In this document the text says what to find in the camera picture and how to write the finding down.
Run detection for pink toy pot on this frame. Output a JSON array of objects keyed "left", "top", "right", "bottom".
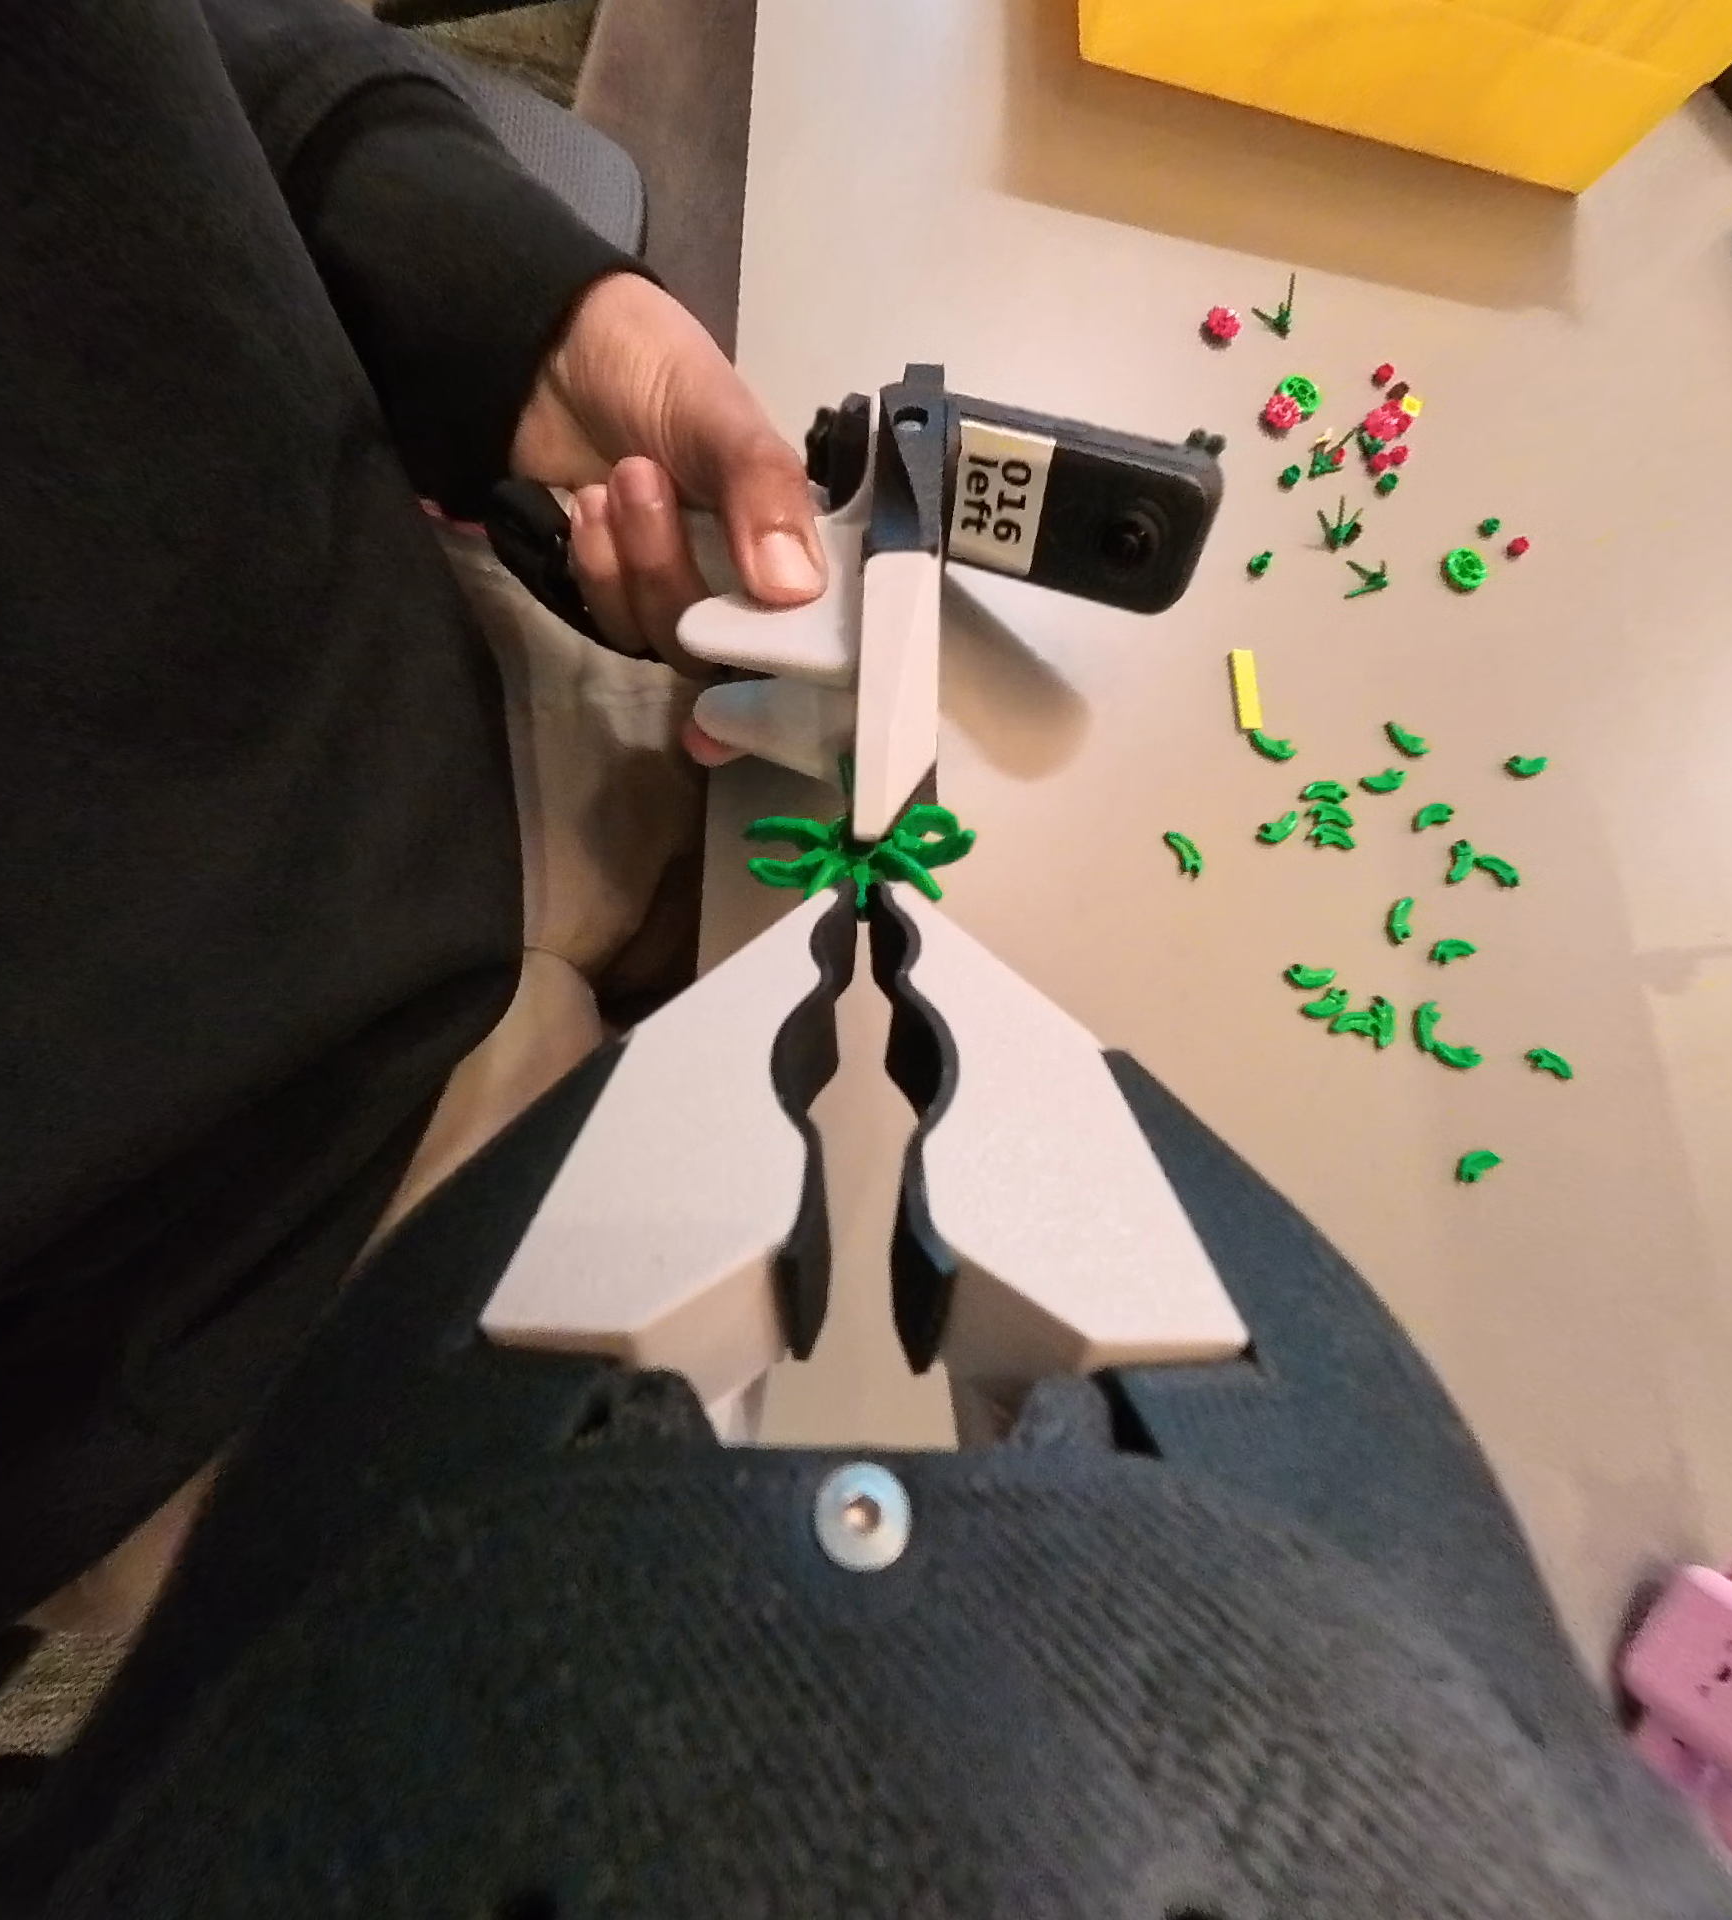
[{"left": 1616, "top": 1549, "right": 1732, "bottom": 1884}]

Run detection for green toy plant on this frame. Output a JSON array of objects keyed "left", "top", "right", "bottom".
[{"left": 743, "top": 749, "right": 975, "bottom": 912}]

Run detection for scattered red flower pieces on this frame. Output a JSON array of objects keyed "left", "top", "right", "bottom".
[{"left": 1199, "top": 269, "right": 1536, "bottom": 600}]

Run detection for person's left forearm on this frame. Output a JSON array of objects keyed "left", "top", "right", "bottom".
[{"left": 206, "top": 0, "right": 658, "bottom": 512}]

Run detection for scattered green leaf pieces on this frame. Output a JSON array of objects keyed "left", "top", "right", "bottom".
[{"left": 1164, "top": 720, "right": 1578, "bottom": 1189}]

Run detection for person's left hand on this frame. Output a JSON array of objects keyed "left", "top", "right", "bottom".
[{"left": 511, "top": 271, "right": 831, "bottom": 768}]

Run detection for yellow plastic bin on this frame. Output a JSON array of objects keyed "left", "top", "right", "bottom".
[{"left": 1077, "top": 0, "right": 1729, "bottom": 193}]

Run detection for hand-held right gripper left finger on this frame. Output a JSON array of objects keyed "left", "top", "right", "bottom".
[{"left": 479, "top": 895, "right": 861, "bottom": 1441}]

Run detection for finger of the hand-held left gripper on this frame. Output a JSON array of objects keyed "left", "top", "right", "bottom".
[{"left": 850, "top": 548, "right": 946, "bottom": 846}]

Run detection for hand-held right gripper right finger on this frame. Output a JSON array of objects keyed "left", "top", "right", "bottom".
[{"left": 866, "top": 883, "right": 1251, "bottom": 1445}]

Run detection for person's black jacket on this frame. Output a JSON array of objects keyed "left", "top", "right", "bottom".
[{"left": 0, "top": 0, "right": 530, "bottom": 1681}]

